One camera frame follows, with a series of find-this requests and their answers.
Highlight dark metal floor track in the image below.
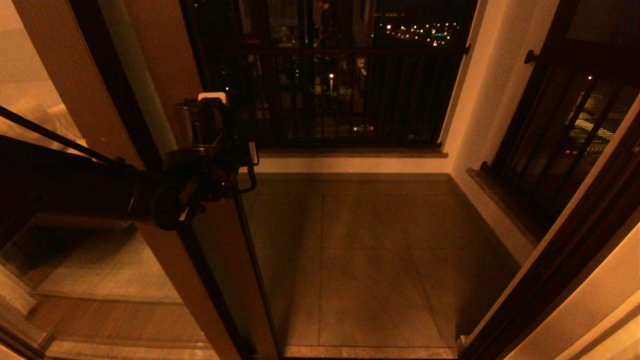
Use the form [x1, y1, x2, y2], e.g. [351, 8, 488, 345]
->
[282, 345, 461, 360]

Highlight dark front-load washing machine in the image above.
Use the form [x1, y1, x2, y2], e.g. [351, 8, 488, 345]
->
[20, 210, 136, 232]

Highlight dark brown door jamb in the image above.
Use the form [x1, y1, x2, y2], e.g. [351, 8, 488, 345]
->
[457, 107, 640, 360]

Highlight brown framed fixed glass panel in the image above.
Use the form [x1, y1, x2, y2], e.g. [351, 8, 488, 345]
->
[0, 0, 241, 360]

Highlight brown framed sliding glass door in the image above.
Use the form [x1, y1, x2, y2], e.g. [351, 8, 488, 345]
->
[97, 0, 281, 360]

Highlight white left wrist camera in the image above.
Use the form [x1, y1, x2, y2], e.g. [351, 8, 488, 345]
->
[197, 91, 228, 107]

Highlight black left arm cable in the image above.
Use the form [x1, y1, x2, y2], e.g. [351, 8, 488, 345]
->
[0, 106, 258, 195]

